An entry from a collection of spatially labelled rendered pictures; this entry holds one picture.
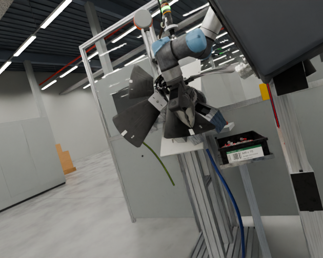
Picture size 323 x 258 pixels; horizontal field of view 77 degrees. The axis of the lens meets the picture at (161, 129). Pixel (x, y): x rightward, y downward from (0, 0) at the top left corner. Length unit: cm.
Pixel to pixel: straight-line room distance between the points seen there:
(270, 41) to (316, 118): 159
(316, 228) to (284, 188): 133
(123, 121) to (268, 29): 98
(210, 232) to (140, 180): 109
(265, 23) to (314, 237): 46
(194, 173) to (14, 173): 548
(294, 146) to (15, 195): 615
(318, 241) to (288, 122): 25
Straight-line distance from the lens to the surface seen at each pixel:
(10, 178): 627
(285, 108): 48
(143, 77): 125
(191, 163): 122
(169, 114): 92
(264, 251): 112
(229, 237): 167
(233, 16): 19
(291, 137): 49
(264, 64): 18
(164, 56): 79
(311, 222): 54
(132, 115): 109
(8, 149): 632
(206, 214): 134
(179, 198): 211
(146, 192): 227
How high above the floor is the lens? 104
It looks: 3 degrees down
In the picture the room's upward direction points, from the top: 16 degrees counter-clockwise
